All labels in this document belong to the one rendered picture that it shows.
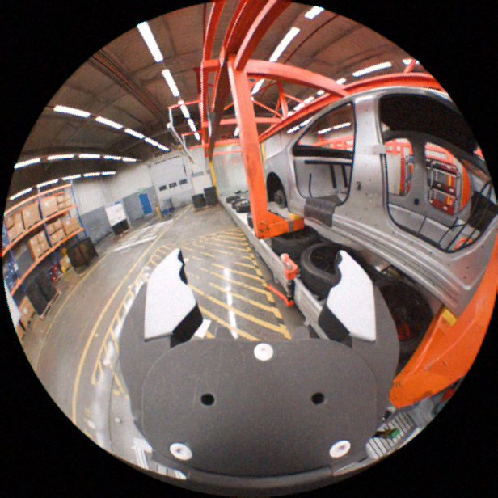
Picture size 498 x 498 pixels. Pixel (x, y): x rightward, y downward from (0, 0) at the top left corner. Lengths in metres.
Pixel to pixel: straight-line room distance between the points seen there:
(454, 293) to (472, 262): 0.20
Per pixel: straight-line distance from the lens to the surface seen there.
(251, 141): 1.68
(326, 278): 1.23
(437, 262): 1.06
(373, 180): 1.13
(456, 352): 0.61
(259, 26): 1.61
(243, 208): 4.13
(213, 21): 2.44
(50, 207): 10.24
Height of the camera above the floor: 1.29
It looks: 28 degrees down
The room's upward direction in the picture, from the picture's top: 9 degrees counter-clockwise
